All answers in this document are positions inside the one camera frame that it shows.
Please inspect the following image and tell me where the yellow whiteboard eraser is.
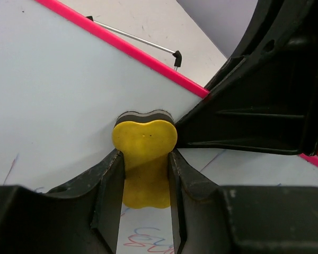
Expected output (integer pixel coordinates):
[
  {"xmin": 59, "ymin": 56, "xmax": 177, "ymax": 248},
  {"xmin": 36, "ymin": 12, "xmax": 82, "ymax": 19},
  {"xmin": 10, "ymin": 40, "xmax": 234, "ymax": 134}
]
[{"xmin": 112, "ymin": 110, "xmax": 178, "ymax": 209}]

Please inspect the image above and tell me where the metal whiteboard stand leg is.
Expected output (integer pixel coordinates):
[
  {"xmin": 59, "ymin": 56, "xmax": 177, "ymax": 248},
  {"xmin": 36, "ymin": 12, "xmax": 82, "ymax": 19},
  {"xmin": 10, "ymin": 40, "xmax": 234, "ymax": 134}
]
[{"xmin": 86, "ymin": 16, "xmax": 182, "ymax": 71}]

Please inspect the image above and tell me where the pink framed whiteboard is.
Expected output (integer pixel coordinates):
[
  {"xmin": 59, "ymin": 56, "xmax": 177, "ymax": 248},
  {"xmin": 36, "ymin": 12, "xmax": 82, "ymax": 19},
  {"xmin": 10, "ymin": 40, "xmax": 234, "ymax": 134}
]
[{"xmin": 0, "ymin": 1, "xmax": 318, "ymax": 253}]

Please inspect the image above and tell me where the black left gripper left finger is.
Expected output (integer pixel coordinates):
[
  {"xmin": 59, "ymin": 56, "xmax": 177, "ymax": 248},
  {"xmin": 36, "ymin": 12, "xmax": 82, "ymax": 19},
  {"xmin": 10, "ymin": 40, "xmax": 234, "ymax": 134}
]
[{"xmin": 0, "ymin": 150, "xmax": 124, "ymax": 253}]

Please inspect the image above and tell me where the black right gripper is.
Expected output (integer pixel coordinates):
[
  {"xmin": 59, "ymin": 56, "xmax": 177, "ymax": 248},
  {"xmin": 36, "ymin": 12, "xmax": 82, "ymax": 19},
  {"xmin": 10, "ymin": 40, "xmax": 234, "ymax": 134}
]
[{"xmin": 176, "ymin": 1, "xmax": 318, "ymax": 155}]

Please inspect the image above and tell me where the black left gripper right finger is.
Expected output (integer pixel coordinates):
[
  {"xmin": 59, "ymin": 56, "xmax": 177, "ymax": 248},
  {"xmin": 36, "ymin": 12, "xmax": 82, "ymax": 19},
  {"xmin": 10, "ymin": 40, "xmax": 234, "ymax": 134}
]
[{"xmin": 168, "ymin": 150, "xmax": 318, "ymax": 253}]

